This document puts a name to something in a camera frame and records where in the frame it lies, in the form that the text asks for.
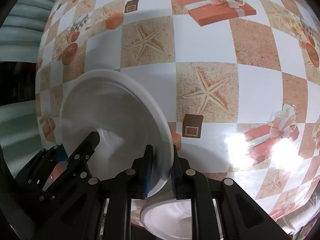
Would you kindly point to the white foam bowl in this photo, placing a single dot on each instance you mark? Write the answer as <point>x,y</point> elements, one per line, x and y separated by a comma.
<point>127,119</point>
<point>167,218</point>

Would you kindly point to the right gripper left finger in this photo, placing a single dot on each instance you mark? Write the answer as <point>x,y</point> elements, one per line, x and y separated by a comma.
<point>133,183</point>

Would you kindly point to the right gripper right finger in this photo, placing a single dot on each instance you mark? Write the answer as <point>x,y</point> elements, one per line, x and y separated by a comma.
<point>220,209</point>

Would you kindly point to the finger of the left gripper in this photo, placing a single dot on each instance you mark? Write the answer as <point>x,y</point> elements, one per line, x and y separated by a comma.
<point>77,168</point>
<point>51,157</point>

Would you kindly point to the teal curtain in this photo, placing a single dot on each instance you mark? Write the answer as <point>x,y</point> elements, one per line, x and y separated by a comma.
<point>22,25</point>

